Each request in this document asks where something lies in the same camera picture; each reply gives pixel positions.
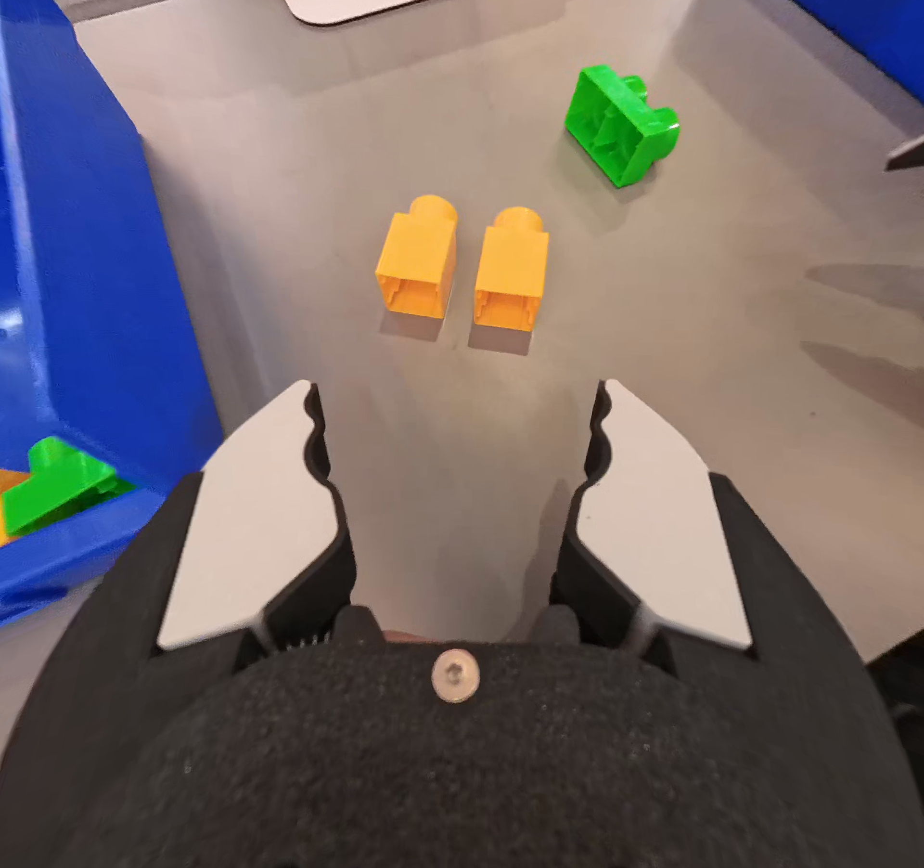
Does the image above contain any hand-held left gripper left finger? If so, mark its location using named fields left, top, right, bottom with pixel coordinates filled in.
left=156, top=379, right=358, bottom=656

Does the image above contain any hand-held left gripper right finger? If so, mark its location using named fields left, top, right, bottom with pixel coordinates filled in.
left=550, top=378, right=754, bottom=660

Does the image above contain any blue plastic storage bin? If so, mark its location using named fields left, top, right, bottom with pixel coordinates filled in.
left=725, top=0, right=924, bottom=105
left=0, top=0, right=225, bottom=627

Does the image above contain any yellow toy block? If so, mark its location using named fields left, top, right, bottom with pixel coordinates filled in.
left=0, top=469, right=31, bottom=545
left=375, top=194, right=459, bottom=320
left=474, top=206, right=551, bottom=332

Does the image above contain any green toy block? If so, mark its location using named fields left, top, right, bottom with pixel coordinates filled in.
left=0, top=436, right=136, bottom=538
left=565, top=65, right=681, bottom=189

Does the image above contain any grey desk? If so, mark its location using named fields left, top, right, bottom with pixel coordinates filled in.
left=0, top=0, right=924, bottom=739

